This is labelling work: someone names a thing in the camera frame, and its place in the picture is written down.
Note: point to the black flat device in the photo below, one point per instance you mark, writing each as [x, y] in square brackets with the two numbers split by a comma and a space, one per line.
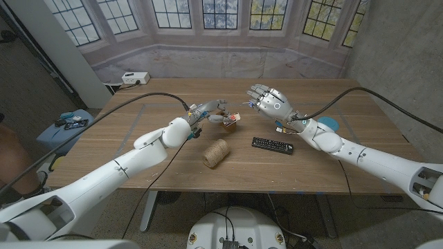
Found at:
[76, 124]

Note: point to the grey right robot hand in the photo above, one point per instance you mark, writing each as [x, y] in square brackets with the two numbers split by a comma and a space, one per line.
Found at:
[275, 103]

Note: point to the printed window backdrop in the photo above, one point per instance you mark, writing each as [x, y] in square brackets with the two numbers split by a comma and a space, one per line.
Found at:
[221, 62]

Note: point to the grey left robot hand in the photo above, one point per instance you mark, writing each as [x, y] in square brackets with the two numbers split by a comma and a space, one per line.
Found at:
[207, 110]

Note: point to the blue round disc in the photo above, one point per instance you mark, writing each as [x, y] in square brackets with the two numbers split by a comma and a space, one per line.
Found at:
[331, 121]

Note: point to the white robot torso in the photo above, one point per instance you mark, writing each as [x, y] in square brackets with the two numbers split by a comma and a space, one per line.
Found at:
[242, 228]

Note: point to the white table leg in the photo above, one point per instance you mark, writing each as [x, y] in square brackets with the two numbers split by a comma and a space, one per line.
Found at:
[149, 211]
[327, 218]

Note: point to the small black object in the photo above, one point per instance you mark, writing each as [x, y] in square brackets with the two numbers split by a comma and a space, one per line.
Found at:
[60, 123]

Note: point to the jute twine spool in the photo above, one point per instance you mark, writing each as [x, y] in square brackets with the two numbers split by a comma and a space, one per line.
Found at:
[215, 154]

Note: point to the grey and black shoe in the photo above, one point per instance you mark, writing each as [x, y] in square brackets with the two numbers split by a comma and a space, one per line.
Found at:
[10, 198]

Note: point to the orange wooden block with holes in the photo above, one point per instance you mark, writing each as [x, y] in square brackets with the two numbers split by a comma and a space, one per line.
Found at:
[229, 127]

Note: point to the blue padded stool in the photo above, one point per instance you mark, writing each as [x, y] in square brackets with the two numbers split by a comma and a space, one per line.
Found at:
[59, 141]

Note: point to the person's bare leg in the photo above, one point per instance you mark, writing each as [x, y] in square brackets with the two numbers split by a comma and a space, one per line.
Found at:
[15, 162]

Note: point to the red and white match box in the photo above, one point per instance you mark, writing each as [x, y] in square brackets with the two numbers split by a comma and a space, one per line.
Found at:
[233, 118]

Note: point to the black remote control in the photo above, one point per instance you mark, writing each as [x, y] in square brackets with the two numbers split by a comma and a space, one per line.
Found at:
[271, 145]

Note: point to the small white object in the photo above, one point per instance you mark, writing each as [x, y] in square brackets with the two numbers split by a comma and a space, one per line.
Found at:
[77, 118]

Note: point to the teal small object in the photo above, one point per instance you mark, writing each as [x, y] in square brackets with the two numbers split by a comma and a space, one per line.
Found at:
[67, 115]

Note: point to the yellow round object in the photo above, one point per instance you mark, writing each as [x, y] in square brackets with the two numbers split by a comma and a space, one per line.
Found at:
[58, 163]

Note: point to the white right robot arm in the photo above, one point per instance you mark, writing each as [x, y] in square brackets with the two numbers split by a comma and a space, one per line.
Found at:
[373, 159]

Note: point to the black round floor fan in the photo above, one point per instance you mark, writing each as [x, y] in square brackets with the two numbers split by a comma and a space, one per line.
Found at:
[169, 197]

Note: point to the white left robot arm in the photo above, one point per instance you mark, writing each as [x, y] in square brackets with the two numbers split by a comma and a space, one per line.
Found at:
[90, 186]

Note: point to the white power strip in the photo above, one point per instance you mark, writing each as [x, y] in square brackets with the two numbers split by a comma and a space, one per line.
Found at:
[135, 78]

